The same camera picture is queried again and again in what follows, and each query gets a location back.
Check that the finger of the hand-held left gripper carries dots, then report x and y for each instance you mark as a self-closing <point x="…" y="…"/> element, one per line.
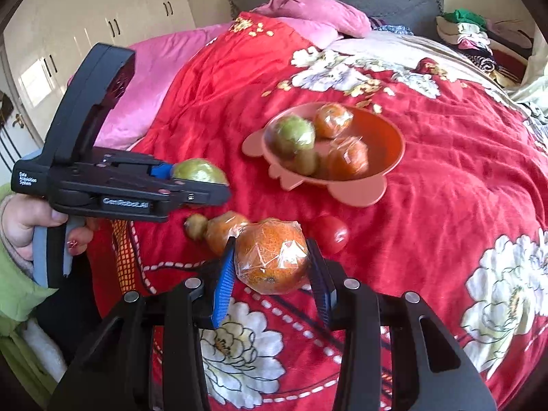
<point x="205" y="195"/>
<point x="160" y="171"/>

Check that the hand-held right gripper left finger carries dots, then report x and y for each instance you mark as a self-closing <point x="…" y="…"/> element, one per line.
<point x="222" y="282"/>

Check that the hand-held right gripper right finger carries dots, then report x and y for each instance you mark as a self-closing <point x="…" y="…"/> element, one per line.
<point x="319" y="278"/>

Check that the plastic-wrapped green fruit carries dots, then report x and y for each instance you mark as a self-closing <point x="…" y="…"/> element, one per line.
<point x="293" y="136"/>
<point x="199" y="171"/>

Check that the small round brown fruit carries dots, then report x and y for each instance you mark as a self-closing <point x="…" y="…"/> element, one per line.
<point x="195" y="227"/>

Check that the plastic-wrapped orange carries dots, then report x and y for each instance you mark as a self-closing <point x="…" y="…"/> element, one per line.
<point x="222" y="231"/>
<point x="347" y="159"/>
<point x="272" y="257"/>
<point x="333" y="120"/>

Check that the red tomato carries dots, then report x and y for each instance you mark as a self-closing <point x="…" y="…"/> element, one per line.
<point x="330" y="233"/>

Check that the pink scalloped bowl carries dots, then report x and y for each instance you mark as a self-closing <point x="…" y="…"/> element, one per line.
<point x="385" y="145"/>

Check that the person's left hand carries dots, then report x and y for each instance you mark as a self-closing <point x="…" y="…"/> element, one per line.
<point x="25" y="220"/>

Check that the pink quilt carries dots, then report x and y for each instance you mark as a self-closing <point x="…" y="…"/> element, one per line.
<point x="145" y="77"/>

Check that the white wardrobe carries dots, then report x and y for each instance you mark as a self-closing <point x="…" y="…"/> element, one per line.
<point x="85" y="13"/>

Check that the red floral blanket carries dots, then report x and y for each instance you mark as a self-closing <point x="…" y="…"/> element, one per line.
<point x="428" y="222"/>

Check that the pink pillow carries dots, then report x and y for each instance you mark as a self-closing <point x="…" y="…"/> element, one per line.
<point x="317" y="13"/>

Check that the beige bed sheet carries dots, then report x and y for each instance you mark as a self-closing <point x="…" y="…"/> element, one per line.
<point x="406" y="49"/>

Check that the purple patterned cloth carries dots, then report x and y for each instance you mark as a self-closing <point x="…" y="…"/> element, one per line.
<point x="391" y="28"/>

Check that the pile of folded clothes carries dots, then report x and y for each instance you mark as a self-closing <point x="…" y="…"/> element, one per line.
<point x="471" y="45"/>

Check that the cream curtain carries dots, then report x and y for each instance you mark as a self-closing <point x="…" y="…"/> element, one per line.
<point x="535" y="81"/>

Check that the green knitted garment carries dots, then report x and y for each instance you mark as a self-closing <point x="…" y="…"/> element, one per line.
<point x="464" y="17"/>

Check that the mauve clothes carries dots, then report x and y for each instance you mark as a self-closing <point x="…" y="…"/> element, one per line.
<point x="509" y="32"/>

